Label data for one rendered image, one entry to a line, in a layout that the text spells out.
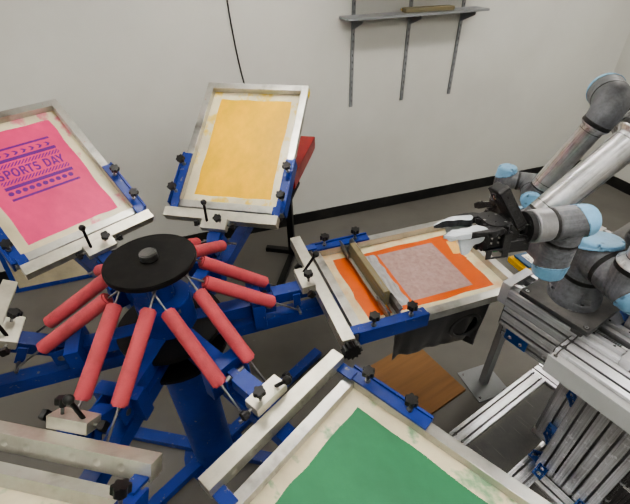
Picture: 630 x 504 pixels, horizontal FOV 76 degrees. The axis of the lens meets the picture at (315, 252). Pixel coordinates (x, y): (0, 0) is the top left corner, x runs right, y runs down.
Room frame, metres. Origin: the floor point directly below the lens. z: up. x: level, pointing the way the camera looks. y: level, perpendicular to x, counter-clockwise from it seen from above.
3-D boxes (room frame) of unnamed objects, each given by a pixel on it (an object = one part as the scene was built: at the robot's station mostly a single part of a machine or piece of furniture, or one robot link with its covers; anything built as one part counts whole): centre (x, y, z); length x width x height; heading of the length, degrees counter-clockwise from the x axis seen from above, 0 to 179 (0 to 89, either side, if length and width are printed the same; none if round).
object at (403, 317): (1.09, -0.29, 0.97); 0.30 x 0.05 x 0.07; 108
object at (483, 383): (1.48, -1.01, 0.48); 0.22 x 0.22 x 0.96; 18
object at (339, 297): (1.42, -0.44, 0.97); 0.79 x 0.58 x 0.04; 108
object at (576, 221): (0.76, -0.57, 1.65); 0.11 x 0.08 x 0.09; 98
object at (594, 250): (0.92, -0.82, 1.42); 0.13 x 0.12 x 0.14; 8
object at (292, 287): (1.25, 0.10, 1.02); 0.17 x 0.06 x 0.05; 108
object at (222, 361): (1.10, 0.57, 0.99); 0.82 x 0.79 x 0.12; 108
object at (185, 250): (1.10, 0.57, 0.68); 0.40 x 0.40 x 1.35
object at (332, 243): (1.62, -0.12, 0.97); 0.30 x 0.05 x 0.07; 108
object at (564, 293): (0.93, -0.82, 1.31); 0.15 x 0.15 x 0.10
